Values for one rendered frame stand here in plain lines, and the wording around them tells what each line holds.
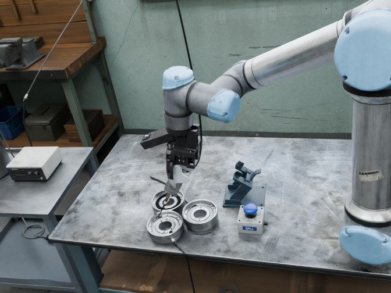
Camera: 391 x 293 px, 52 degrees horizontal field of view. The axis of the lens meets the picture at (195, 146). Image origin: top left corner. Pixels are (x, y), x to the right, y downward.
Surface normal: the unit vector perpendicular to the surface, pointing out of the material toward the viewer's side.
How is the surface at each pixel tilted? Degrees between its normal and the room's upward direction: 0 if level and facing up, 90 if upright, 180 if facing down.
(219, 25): 90
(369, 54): 82
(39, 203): 0
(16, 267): 0
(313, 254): 0
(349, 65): 82
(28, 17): 90
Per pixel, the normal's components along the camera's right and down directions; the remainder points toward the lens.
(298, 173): -0.13, -0.83
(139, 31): -0.24, 0.56
